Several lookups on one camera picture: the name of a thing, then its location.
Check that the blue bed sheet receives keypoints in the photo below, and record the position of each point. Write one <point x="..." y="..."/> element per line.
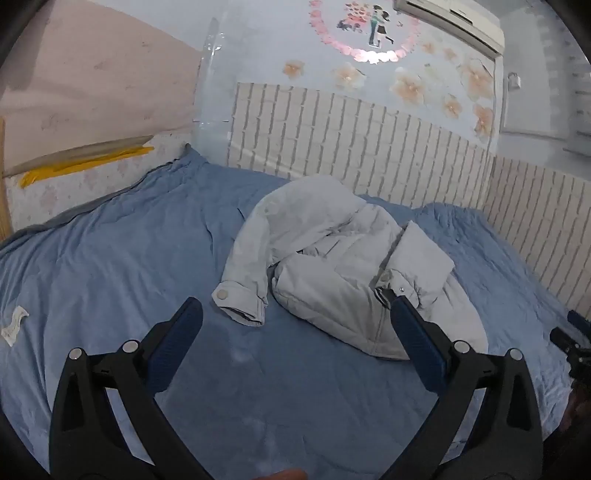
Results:
<point x="138" y="258"/>

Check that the white paper tag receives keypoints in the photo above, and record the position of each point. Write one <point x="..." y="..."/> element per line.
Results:
<point x="13" y="325"/>

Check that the floral mattress side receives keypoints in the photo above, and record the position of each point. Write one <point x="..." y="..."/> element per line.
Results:
<point x="92" y="184"/>

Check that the white brick pattern wall panel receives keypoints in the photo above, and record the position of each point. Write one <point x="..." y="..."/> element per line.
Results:
<point x="369" y="143"/>

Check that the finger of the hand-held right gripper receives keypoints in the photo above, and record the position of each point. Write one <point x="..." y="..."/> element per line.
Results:
<point x="581" y="321"/>

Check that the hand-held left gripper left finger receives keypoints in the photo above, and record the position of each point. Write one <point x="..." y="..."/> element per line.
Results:
<point x="178" y="337"/>

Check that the white wall socket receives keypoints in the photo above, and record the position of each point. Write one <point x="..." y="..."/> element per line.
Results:
<point x="515" y="81"/>

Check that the round couple wall sticker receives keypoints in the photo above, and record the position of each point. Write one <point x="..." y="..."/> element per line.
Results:
<point x="378" y="23"/>

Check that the white air conditioner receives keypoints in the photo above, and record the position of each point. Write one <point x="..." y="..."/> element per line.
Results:
<point x="457" y="23"/>

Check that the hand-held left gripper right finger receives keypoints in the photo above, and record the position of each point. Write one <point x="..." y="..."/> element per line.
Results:
<point x="415" y="341"/>

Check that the light grey puffer jacket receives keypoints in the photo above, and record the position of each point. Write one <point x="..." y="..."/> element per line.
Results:
<point x="332" y="240"/>

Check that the yellow tape strip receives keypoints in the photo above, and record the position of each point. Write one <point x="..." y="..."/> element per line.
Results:
<point x="69" y="168"/>

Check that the clear plastic wall sheet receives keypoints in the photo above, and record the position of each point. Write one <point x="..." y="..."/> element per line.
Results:
<point x="212" y="115"/>

